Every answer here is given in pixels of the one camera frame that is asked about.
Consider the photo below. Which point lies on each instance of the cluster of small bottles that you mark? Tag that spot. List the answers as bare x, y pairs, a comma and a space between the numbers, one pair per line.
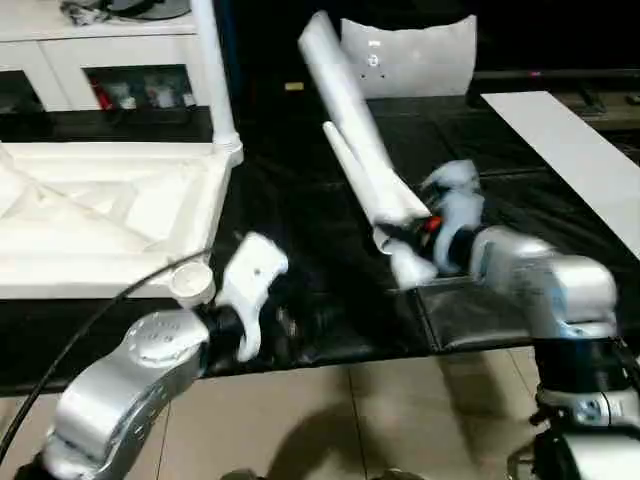
140, 92

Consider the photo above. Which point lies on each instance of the white plastic table top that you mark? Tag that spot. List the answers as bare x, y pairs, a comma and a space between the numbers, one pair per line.
100, 210

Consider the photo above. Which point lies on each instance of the grey bag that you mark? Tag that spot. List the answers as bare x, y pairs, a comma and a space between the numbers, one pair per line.
150, 6

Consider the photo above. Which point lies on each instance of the black flat television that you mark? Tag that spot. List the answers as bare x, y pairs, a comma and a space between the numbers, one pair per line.
560, 35

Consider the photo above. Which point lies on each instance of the white plastic table leg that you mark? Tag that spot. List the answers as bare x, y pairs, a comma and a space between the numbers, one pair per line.
345, 165
212, 70
360, 140

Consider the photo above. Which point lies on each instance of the white cabinet with glass doors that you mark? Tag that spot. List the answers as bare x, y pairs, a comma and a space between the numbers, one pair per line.
60, 45

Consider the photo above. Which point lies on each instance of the white flat board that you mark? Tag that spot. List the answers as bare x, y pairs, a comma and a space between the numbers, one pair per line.
570, 150

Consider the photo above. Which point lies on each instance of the black cabinet with yellow label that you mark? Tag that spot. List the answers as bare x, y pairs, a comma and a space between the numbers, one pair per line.
270, 45

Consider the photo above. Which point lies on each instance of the black work mat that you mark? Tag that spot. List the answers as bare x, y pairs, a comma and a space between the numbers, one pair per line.
330, 300

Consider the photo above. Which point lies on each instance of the white cushion with badge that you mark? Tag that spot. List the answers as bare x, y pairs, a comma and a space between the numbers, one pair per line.
410, 55

